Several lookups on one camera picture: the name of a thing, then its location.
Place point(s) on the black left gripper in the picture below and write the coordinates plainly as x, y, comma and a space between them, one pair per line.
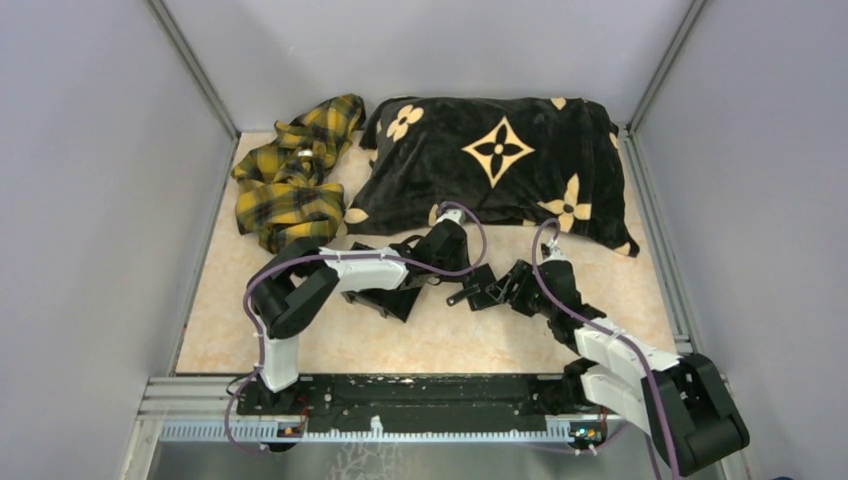
462, 255

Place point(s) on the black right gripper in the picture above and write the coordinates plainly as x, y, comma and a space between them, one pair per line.
523, 275

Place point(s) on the black blue card holder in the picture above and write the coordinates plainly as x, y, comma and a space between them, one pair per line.
481, 290

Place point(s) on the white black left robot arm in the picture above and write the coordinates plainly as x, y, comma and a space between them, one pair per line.
288, 293

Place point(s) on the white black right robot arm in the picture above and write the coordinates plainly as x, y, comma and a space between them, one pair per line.
680, 401

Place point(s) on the black plastic card tray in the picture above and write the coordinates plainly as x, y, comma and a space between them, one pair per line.
388, 303

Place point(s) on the black floral pillow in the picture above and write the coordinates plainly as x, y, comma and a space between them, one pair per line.
512, 162

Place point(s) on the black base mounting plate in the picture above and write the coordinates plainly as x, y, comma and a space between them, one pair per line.
419, 403

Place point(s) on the yellow plaid cloth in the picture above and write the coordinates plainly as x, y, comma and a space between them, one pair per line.
283, 189

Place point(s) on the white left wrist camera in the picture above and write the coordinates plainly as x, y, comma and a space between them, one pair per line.
455, 215

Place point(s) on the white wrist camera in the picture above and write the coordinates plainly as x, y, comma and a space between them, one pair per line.
551, 252
455, 215

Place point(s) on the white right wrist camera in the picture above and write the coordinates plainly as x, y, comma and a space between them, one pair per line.
551, 252

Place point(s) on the aluminium front frame rail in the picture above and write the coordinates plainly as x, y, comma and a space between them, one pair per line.
206, 406

